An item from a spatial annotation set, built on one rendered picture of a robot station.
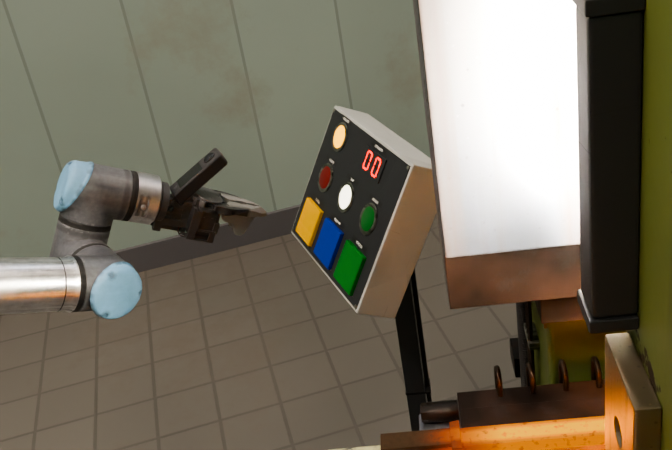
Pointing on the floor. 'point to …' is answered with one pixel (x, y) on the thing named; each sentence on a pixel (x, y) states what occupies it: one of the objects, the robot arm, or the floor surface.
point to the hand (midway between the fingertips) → (260, 208)
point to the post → (410, 356)
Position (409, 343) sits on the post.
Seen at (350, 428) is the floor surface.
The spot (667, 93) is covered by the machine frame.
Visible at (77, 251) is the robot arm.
